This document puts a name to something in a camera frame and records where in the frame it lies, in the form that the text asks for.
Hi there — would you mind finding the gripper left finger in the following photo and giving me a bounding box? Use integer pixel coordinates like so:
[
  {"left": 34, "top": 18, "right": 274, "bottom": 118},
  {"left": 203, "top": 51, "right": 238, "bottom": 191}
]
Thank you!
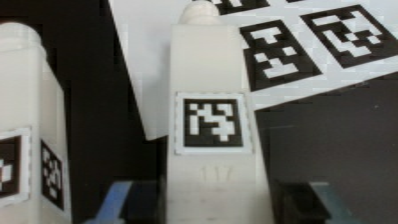
[{"left": 82, "top": 181, "right": 158, "bottom": 224}]

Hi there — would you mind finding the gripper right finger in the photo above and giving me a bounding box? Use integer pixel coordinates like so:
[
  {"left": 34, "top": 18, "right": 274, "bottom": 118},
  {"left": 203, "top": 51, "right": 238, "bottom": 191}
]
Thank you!
[{"left": 276, "top": 182, "right": 363, "bottom": 224}]

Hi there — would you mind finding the white desk leg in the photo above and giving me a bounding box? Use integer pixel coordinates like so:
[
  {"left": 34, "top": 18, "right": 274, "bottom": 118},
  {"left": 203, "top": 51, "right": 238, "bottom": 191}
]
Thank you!
[
  {"left": 166, "top": 0, "right": 276, "bottom": 224},
  {"left": 0, "top": 22, "right": 71, "bottom": 224}
]

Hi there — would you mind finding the fiducial marker base plate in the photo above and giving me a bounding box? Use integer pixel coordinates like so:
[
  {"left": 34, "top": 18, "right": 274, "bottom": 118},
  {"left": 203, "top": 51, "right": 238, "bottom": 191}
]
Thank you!
[{"left": 110, "top": 0, "right": 398, "bottom": 139}]

